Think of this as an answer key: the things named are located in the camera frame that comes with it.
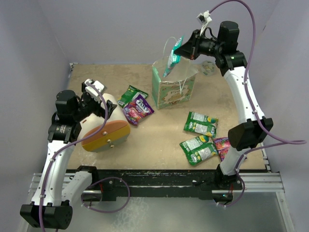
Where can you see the green snack packet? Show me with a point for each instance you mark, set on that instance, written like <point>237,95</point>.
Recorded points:
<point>130,94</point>
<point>198,149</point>
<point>201,124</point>

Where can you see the purple Fox's bag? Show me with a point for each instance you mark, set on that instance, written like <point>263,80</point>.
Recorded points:
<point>222,145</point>
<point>137,109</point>

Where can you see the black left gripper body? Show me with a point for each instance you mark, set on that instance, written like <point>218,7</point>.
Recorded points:
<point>88,106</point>

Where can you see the white orange toy drawer box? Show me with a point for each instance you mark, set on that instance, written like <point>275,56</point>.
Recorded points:
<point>115,131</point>

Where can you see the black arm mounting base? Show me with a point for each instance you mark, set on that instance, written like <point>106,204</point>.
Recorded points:
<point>201,184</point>

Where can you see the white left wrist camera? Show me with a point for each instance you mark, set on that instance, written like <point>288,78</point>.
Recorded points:
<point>94,88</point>

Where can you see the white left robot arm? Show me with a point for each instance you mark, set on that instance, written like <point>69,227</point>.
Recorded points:
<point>51,205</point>

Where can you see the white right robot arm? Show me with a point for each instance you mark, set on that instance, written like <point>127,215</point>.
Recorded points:
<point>253,125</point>

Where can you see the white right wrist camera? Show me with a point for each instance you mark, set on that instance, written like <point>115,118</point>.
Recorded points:
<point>204,19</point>

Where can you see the green paper gift bag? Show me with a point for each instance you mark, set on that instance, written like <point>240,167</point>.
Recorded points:
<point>177,87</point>

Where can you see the teal snack packet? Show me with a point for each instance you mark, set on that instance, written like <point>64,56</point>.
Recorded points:
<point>173,59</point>

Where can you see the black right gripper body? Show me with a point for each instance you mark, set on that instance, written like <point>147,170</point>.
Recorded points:
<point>203,45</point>

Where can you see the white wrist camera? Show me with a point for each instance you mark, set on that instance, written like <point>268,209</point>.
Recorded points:
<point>94,88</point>
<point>204,19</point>

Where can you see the clear tape roll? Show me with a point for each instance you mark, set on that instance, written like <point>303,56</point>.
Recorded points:
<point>208,68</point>

